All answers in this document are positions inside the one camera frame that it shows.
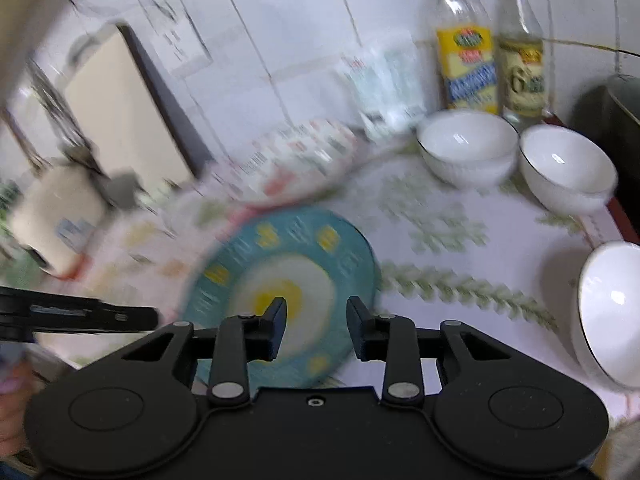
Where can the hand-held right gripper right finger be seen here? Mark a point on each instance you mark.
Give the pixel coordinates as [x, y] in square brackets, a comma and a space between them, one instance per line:
[356, 325]

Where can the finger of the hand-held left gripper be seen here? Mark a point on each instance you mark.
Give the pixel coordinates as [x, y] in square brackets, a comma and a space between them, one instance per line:
[75, 317]

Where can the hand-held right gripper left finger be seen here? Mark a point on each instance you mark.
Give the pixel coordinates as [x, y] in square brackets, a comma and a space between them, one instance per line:
[277, 321]

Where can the teal patterned plate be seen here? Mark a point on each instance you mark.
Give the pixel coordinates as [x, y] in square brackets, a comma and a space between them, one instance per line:
[310, 240]

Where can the white patterned plate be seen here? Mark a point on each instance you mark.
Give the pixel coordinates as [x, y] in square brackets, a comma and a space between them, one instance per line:
[300, 160]

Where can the white bowl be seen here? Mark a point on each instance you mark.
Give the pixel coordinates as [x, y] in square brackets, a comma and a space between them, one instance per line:
[607, 300]
[565, 165]
[465, 145]

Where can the person's left hand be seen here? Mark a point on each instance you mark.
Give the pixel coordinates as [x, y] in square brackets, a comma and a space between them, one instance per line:
[10, 410]

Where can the cream rice cooker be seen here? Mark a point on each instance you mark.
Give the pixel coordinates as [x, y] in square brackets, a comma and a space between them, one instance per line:
[55, 210]

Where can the floral tablecloth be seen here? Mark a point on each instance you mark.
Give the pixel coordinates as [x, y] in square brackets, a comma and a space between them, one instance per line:
[450, 230]

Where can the hanging metal spoon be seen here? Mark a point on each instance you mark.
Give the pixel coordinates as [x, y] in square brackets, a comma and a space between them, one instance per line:
[55, 110]

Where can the cream cutting board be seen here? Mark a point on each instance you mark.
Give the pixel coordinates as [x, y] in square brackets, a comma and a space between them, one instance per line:
[125, 110]

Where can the white green plastic packet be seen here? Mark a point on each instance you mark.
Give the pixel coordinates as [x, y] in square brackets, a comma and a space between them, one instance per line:
[405, 75]

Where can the yellow label cooking wine bottle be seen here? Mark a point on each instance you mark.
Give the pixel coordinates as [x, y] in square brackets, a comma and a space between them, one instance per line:
[467, 75]

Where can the clear vinegar bottle yellow cap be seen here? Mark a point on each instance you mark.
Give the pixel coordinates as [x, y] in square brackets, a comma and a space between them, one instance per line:
[522, 75]

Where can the black cooking pot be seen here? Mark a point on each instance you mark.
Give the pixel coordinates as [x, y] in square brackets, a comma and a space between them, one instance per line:
[615, 110]

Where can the white wall socket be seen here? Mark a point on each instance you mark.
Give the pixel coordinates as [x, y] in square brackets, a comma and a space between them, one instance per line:
[175, 45]

